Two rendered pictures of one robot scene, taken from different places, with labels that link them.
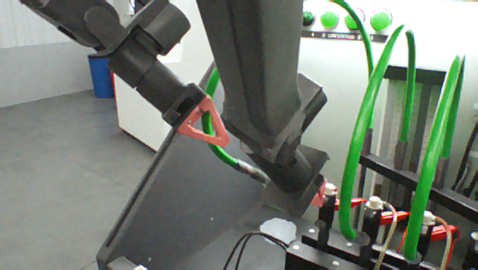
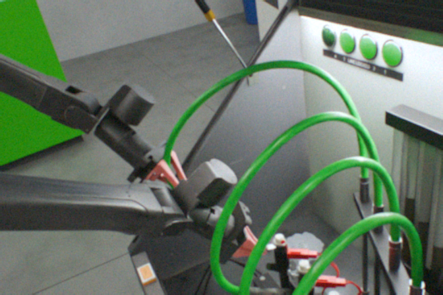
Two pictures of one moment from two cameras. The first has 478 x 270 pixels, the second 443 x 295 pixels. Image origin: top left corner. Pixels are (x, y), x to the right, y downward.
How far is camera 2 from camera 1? 0.50 m
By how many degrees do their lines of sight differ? 32
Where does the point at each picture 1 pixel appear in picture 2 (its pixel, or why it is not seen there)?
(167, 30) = (130, 112)
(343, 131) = not seen: hidden behind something
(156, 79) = (124, 149)
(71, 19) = (57, 115)
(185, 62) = not seen: outside the picture
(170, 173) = not seen: hidden behind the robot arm
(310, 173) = (230, 233)
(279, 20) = (44, 222)
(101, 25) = (76, 118)
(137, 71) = (111, 143)
